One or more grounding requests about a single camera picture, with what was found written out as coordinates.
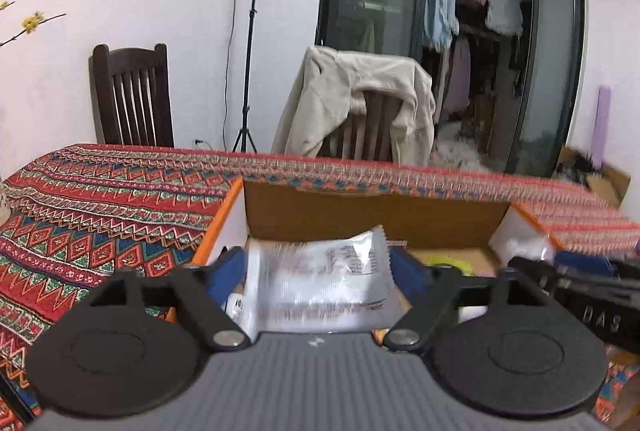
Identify open cardboard floor box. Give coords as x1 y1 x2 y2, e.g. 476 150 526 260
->
555 145 632 207

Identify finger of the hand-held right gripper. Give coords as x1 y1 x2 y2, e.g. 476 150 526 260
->
509 255 568 297
554 251 640 282

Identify brown wooden chair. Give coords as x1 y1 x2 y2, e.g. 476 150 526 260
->
320 91 401 160

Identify pale laundry pile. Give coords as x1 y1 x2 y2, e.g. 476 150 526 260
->
435 121 482 169

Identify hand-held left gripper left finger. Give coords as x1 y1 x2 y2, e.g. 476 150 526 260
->
87 247 251 353

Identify studio light on stand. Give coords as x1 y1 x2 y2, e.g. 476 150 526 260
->
231 0 273 153

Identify orange cardboard box pumpkin print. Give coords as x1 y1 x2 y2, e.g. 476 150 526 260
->
192 176 568 332

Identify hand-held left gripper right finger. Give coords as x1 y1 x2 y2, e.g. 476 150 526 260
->
384 247 551 353

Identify light green snack packet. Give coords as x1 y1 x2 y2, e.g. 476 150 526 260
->
425 255 473 273

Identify white printed snack packet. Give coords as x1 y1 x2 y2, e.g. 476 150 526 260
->
225 225 401 334

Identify yellow flower branches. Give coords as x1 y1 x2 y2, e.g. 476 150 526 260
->
0 1 67 48

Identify beige jacket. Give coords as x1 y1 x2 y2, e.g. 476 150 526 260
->
271 46 437 166

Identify dark wooden chair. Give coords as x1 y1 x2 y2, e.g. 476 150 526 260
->
90 44 175 147

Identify person's right forearm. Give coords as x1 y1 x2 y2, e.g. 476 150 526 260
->
607 376 640 431

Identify purple yoga mat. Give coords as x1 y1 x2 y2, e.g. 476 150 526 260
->
596 86 613 162

